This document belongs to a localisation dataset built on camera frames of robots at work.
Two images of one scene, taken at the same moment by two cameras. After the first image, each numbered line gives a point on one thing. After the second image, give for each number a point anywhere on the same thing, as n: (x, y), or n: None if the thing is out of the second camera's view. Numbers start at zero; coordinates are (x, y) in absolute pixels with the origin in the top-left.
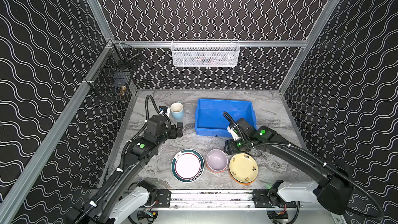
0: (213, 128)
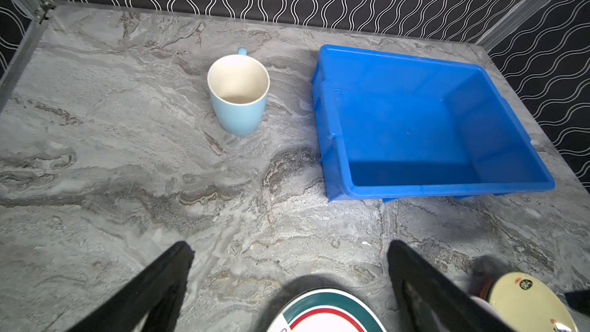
0: (393, 127)
